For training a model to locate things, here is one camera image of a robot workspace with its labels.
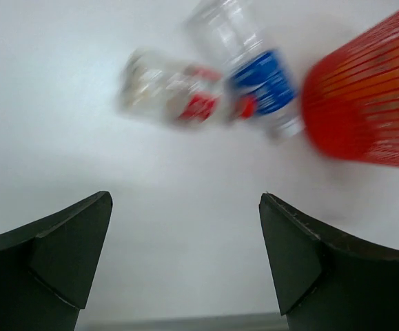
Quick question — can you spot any red plastic mesh bin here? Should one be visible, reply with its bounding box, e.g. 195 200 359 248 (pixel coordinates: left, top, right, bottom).
301 11 399 168

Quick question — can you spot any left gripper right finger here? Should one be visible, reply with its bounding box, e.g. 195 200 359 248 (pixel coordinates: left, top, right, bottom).
259 193 399 330

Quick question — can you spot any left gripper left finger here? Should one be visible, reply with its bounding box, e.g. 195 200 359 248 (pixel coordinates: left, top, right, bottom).
0 191 112 330

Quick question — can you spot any aluminium table rail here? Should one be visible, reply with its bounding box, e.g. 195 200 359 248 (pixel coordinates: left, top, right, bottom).
75 312 289 331

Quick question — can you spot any blue label clear bottle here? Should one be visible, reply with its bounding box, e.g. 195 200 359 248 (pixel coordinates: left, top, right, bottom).
186 1 303 139

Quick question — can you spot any red label clear bottle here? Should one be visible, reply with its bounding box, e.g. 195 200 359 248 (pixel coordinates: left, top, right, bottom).
116 48 258 130

